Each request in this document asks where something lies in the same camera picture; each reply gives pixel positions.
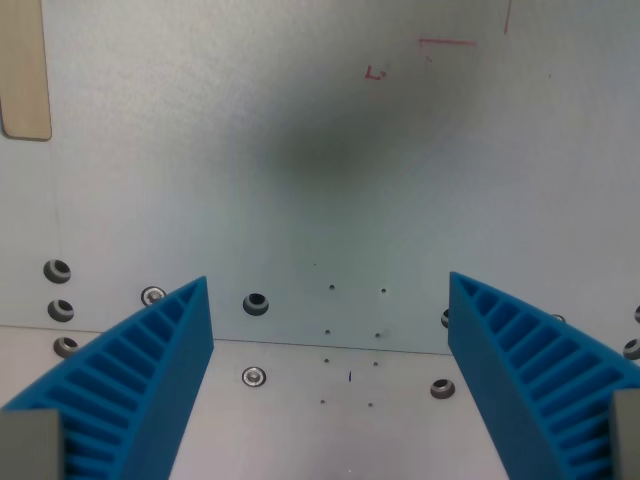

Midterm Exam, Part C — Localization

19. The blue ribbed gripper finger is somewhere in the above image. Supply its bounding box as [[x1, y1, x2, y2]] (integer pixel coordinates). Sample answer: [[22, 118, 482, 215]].
[[0, 275, 215, 480], [447, 271, 640, 480]]

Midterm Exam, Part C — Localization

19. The beige wooden board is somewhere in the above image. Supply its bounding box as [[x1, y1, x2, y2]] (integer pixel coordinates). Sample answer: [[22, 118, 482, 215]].
[[0, 0, 53, 142]]

